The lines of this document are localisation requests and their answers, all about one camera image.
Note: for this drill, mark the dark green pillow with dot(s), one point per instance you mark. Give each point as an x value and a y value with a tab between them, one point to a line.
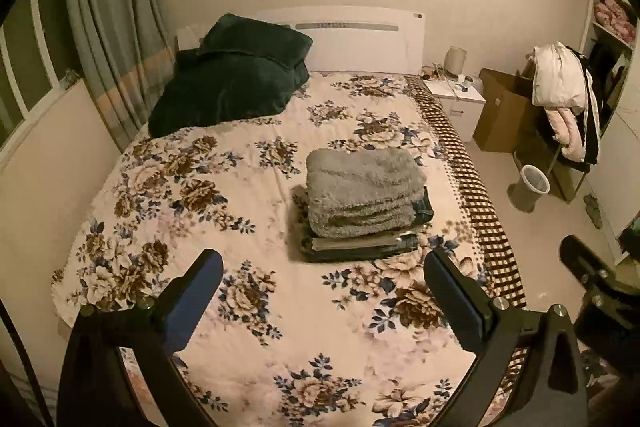
242	69

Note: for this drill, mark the cream folded garment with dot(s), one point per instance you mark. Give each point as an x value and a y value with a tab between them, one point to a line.
371	241

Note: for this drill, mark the floral cream bed blanket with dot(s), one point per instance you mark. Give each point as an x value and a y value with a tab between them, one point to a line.
287	342

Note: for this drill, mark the white nightstand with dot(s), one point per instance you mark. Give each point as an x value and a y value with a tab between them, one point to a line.
461	103

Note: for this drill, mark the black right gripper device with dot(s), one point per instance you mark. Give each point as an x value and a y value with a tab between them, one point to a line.
608	321

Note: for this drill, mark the white table lamp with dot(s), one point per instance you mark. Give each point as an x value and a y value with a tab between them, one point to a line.
454	61

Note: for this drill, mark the white bed headboard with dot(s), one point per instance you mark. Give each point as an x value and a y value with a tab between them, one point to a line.
347	38

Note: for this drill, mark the brown cardboard box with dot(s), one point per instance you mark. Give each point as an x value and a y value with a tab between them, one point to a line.
508	113

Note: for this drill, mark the white trash bin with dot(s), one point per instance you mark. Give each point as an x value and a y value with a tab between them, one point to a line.
532	185

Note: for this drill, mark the white shelf unit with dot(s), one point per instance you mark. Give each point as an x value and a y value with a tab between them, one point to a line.
609	41

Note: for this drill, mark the grey fluffy fleece pants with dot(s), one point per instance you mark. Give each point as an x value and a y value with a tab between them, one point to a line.
362	193

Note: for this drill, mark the grey green curtain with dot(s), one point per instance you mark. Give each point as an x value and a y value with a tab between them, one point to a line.
126	57

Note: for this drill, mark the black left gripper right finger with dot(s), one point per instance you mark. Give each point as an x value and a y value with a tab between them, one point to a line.
550	389

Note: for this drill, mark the dark green folded garment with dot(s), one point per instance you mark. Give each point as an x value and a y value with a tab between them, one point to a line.
423	214

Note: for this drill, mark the white jacket on rack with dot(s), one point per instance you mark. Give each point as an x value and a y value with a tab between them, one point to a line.
563	88

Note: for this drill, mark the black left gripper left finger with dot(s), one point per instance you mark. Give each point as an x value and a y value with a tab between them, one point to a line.
95	389

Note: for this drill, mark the window frame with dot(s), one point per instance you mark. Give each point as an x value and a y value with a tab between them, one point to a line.
39	63

